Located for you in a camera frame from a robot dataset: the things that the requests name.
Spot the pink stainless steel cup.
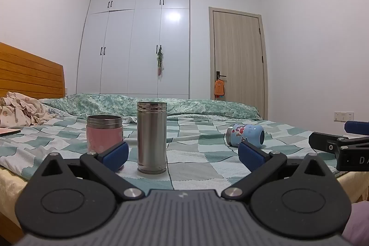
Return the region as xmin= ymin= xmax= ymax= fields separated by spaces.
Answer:
xmin=86 ymin=115 xmax=124 ymax=155

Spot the white wardrobe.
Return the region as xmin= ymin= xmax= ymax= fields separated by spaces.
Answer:
xmin=76 ymin=0 xmax=190 ymax=100

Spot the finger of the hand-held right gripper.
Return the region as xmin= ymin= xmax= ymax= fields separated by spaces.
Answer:
xmin=308 ymin=132 xmax=350 ymax=153
xmin=344 ymin=120 xmax=369 ymax=136

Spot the beige wooden door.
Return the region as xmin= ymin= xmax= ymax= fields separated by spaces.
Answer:
xmin=209 ymin=6 xmax=269 ymax=120

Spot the wooden headboard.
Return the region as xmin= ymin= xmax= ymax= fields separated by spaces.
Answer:
xmin=0 ymin=42 xmax=65 ymax=99

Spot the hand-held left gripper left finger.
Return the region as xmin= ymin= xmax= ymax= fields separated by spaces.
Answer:
xmin=29 ymin=142 xmax=145 ymax=202

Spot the pink clothing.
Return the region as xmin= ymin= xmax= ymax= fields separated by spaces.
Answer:
xmin=342 ymin=201 xmax=369 ymax=246

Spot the blue printed cup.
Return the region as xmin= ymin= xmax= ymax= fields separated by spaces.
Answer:
xmin=225 ymin=124 xmax=265 ymax=147

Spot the pink flat notebook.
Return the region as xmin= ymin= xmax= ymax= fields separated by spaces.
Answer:
xmin=0 ymin=127 xmax=21 ymax=137

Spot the green floral quilt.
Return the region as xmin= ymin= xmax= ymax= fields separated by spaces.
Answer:
xmin=40 ymin=93 xmax=263 ymax=121

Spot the green checkered blanket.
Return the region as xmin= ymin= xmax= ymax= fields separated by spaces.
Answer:
xmin=0 ymin=114 xmax=361 ymax=192

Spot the tall stainless steel cup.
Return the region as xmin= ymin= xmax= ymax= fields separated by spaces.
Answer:
xmin=137 ymin=101 xmax=168 ymax=175

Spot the orange hanging ornament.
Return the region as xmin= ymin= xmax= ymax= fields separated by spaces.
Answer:
xmin=214 ymin=79 xmax=226 ymax=100

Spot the cream patterned clothing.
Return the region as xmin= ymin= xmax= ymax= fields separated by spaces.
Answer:
xmin=0 ymin=92 xmax=56 ymax=127

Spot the green hanging ornament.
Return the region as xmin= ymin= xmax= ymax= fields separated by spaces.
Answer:
xmin=156 ymin=45 xmax=164 ymax=77

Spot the white wall socket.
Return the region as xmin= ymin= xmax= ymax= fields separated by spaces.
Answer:
xmin=334 ymin=111 xmax=355 ymax=122

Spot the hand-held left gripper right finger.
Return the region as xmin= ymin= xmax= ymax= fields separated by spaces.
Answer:
xmin=221 ymin=142 xmax=339 ymax=202

